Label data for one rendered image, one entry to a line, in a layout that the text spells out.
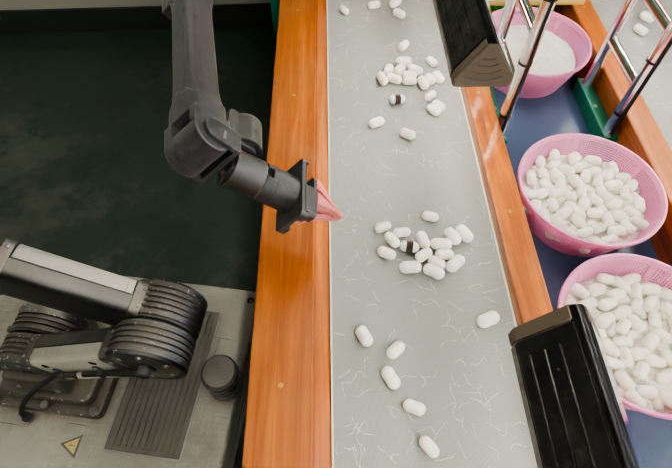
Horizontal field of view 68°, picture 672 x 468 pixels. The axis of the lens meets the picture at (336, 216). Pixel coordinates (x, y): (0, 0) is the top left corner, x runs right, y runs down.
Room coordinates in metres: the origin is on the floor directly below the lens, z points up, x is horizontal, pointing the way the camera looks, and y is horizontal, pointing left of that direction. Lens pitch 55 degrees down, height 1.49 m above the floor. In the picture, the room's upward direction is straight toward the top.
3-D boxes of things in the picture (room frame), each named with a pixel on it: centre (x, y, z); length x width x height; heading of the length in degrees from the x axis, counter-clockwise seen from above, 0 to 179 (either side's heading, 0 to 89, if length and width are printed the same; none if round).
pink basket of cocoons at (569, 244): (0.57, -0.48, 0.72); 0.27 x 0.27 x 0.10
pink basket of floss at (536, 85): (1.01, -0.47, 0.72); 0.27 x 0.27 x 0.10
